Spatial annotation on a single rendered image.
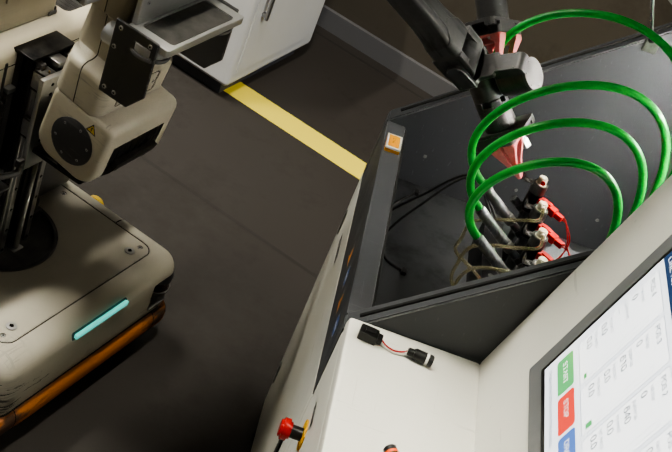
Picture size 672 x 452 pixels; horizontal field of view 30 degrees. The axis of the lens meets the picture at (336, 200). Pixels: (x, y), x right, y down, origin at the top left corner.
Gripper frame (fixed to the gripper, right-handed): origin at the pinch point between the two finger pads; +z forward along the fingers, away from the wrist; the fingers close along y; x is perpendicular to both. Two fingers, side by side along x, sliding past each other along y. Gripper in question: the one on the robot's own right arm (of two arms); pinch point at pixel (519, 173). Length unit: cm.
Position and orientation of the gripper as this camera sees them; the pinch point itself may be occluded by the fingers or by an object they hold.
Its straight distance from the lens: 220.7
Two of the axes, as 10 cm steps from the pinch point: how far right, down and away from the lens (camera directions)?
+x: 3.7, -4.3, 8.2
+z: 3.8, 8.8, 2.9
